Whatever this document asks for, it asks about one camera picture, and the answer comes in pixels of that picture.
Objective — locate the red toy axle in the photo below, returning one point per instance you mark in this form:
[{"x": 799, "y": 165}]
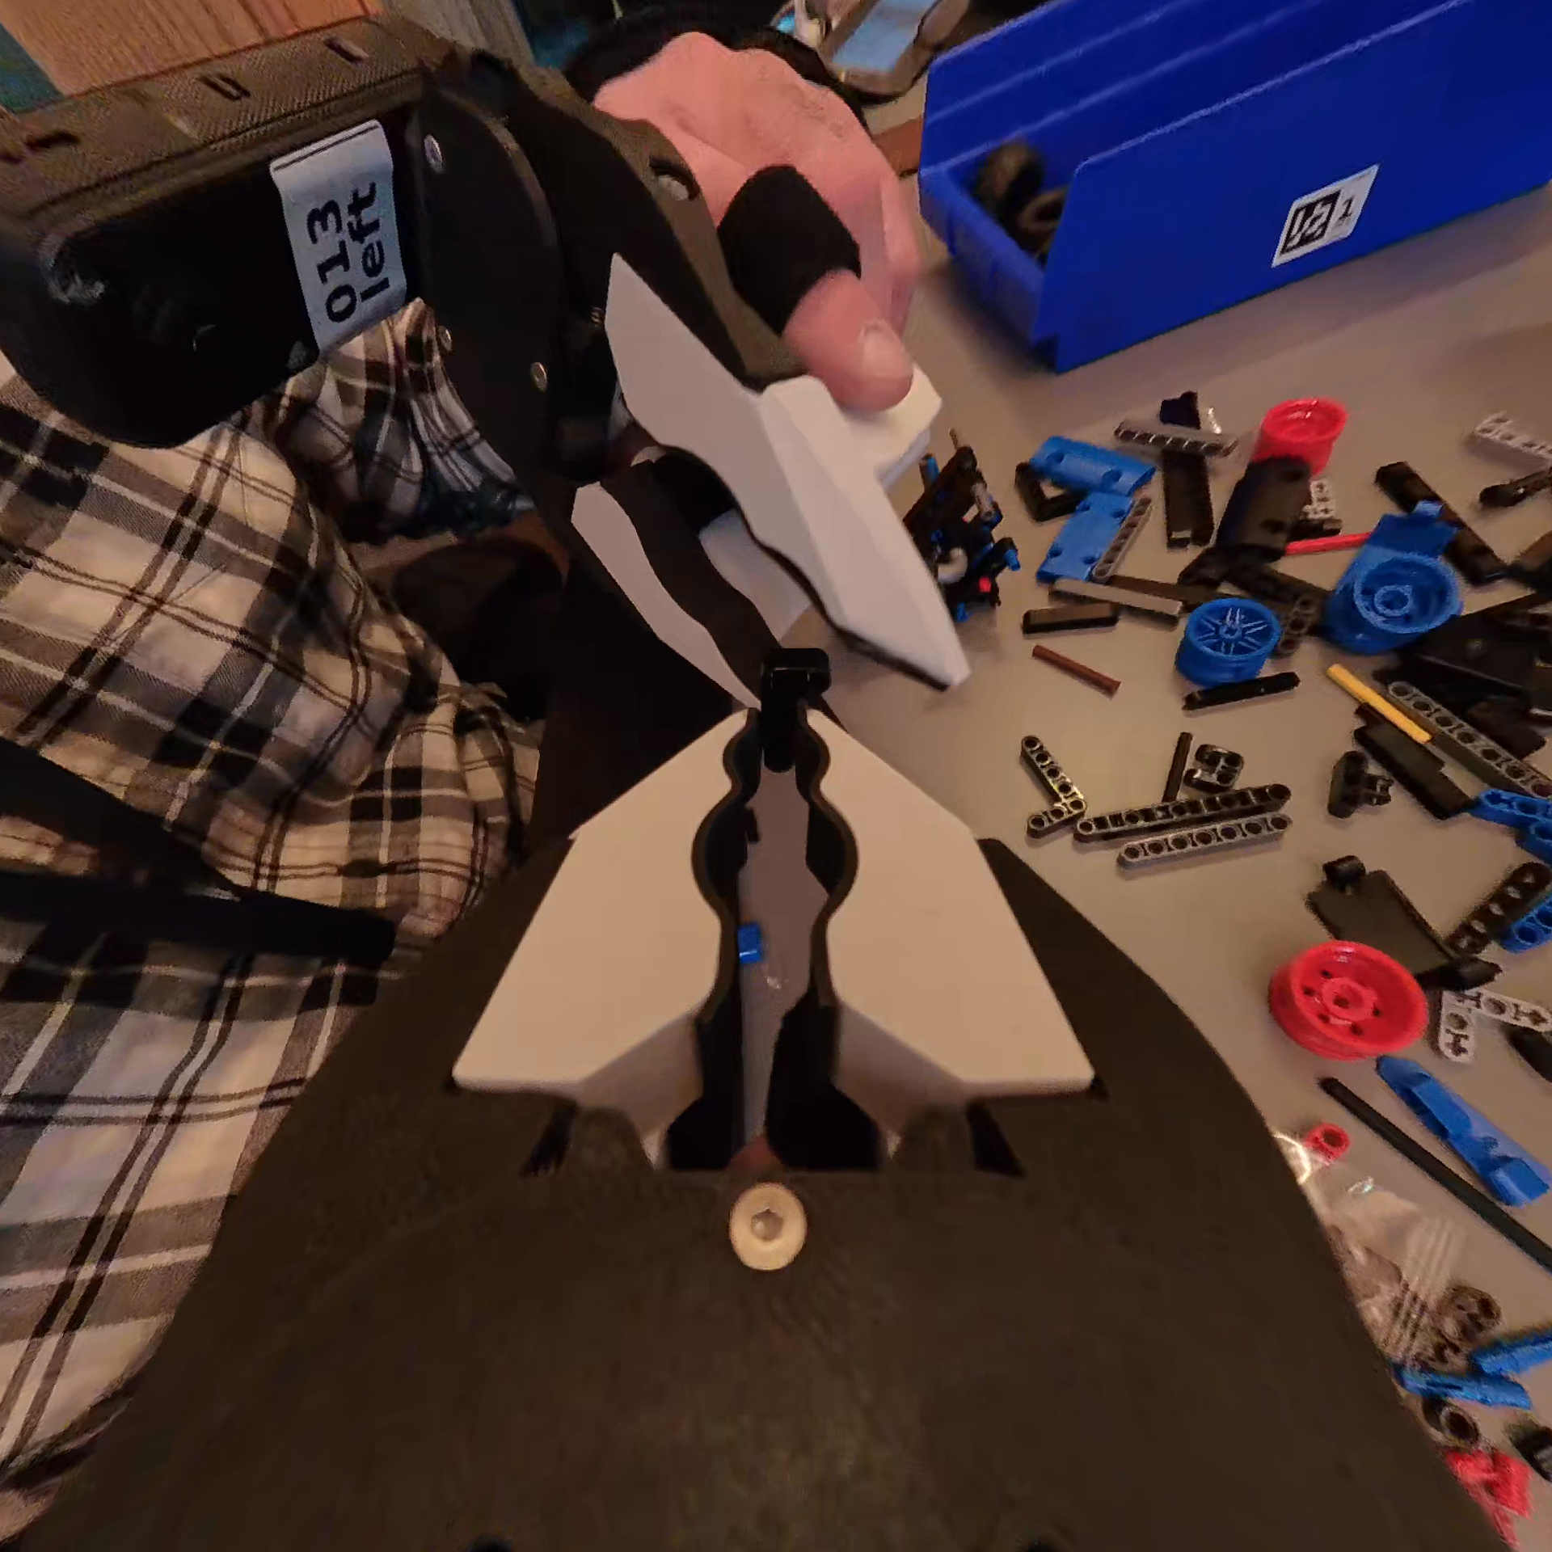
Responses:
[{"x": 1327, "y": 543}]

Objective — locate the person's plaid shirt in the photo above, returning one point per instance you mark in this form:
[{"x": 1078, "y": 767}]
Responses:
[{"x": 182, "y": 728}]

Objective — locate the red toy wheel rim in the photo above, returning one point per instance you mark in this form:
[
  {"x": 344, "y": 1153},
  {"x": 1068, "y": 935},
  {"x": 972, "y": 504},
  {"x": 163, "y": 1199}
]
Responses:
[
  {"x": 1297, "y": 431},
  {"x": 1346, "y": 1000}
]

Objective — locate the blue curved toy panel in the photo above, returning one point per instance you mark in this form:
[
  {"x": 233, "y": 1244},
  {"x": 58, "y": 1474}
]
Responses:
[
  {"x": 1085, "y": 540},
  {"x": 1085, "y": 468}
]

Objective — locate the dark grey toy beam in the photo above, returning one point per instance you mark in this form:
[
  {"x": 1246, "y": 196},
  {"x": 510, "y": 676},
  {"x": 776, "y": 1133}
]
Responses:
[{"x": 1176, "y": 438}]

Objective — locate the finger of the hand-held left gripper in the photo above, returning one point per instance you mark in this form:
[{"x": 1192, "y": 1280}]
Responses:
[
  {"x": 824, "y": 508},
  {"x": 606, "y": 534}
]

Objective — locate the long dark toy axle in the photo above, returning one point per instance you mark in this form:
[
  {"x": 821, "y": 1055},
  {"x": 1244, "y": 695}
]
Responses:
[{"x": 1431, "y": 1170}]

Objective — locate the clear bag of small parts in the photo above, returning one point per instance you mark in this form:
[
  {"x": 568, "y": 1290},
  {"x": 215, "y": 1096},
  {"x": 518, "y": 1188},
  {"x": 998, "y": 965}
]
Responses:
[{"x": 1394, "y": 1249}]

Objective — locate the blue angled toy beam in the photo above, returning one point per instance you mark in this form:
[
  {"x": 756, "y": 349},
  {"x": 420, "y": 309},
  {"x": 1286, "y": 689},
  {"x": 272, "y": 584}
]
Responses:
[
  {"x": 1530, "y": 928},
  {"x": 1516, "y": 815}
]

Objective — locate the blue storage bin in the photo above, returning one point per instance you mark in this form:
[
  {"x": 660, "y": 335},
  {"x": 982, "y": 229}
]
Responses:
[{"x": 1212, "y": 242}]

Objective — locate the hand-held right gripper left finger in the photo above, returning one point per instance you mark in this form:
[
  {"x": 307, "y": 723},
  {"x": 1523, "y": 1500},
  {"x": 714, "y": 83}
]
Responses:
[{"x": 582, "y": 970}]

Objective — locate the white angled toy beam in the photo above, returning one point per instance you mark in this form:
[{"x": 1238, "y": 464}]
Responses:
[{"x": 1455, "y": 1024}]

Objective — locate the black toy connector piece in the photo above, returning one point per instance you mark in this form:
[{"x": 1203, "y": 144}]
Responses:
[{"x": 786, "y": 702}]

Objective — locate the black dimpled mat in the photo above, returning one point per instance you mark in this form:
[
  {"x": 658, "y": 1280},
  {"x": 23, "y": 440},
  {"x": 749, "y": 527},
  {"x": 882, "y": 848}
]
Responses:
[{"x": 582, "y": 752}]

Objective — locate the blue toy axle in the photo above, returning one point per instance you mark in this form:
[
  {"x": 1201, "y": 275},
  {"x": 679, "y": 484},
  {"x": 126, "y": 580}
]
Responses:
[{"x": 1455, "y": 1382}]

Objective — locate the grey angled toy beam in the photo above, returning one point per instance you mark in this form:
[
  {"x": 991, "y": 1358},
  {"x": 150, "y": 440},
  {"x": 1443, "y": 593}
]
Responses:
[{"x": 1516, "y": 436}]

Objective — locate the black toy cylinder piece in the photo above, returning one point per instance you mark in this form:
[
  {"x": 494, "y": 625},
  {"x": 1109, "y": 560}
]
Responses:
[{"x": 1261, "y": 503}]

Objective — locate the yellow toy axle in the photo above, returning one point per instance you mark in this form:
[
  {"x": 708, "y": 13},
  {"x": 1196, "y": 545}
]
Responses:
[{"x": 1379, "y": 700}]

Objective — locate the blue spoked toy wheel rim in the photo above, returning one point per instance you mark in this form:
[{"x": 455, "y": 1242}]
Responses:
[{"x": 1225, "y": 639}]

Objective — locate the small blue toy panel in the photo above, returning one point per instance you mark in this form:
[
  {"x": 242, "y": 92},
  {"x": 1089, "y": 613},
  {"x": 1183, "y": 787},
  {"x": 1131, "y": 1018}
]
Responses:
[{"x": 1455, "y": 1122}]

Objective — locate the pile of black toy beams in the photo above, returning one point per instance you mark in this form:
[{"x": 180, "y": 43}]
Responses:
[{"x": 1188, "y": 497}]

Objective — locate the black square toy panel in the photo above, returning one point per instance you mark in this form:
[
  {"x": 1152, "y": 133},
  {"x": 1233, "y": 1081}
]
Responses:
[{"x": 1382, "y": 915}]

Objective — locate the black toy tire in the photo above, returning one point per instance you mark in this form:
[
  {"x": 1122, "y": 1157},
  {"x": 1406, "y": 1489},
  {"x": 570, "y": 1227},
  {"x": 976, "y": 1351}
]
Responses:
[
  {"x": 1006, "y": 176},
  {"x": 1041, "y": 224}
]

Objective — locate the partly built toy chassis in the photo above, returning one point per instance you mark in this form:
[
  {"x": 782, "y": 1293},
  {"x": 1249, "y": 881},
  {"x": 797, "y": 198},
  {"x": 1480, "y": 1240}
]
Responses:
[{"x": 965, "y": 534}]

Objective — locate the blue toy fender piece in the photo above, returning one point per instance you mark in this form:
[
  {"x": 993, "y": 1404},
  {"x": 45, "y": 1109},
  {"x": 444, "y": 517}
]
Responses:
[{"x": 1412, "y": 530}]

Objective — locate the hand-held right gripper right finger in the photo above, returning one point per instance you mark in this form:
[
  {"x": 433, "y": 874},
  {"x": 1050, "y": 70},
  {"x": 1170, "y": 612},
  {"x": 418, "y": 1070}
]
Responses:
[{"x": 946, "y": 970}]

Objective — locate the brown toy axle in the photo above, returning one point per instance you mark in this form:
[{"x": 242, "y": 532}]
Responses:
[{"x": 1076, "y": 669}]

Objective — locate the light grey toy beam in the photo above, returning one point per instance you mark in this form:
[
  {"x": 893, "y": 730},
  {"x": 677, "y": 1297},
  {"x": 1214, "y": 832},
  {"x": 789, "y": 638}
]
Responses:
[{"x": 1322, "y": 506}]

